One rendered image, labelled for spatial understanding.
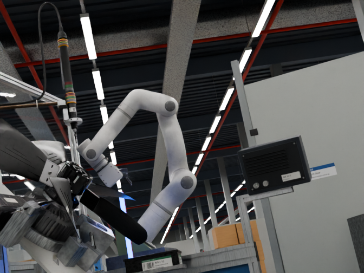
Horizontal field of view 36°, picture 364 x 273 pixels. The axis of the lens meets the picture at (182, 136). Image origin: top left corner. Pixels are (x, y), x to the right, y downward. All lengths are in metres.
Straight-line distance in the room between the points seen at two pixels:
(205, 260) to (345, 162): 1.64
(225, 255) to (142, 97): 0.94
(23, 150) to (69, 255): 0.41
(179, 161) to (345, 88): 1.44
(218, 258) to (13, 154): 0.93
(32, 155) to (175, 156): 0.98
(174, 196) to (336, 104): 1.48
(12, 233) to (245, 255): 0.94
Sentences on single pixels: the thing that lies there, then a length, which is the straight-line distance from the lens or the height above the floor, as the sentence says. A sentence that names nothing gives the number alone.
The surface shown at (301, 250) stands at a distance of 3.73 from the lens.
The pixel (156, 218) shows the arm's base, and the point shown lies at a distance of 2.82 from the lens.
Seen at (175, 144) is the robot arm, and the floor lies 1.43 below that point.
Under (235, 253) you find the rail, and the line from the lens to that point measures 2.32.
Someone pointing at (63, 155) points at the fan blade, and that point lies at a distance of 2.28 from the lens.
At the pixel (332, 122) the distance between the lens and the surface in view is 3.79.
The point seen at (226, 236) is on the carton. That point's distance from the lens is 10.30.
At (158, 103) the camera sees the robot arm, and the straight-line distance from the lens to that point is 2.76.
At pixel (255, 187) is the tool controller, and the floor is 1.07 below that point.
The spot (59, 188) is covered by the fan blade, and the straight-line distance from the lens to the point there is 1.82.
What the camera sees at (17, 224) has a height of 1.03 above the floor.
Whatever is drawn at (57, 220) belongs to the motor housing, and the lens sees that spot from 2.08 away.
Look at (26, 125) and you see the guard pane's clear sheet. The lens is 3.35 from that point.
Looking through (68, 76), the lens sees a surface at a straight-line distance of 2.33.
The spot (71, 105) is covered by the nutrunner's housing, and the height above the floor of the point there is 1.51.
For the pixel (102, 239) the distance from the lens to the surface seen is 2.22.
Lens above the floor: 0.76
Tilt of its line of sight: 14 degrees up
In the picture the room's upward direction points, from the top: 11 degrees counter-clockwise
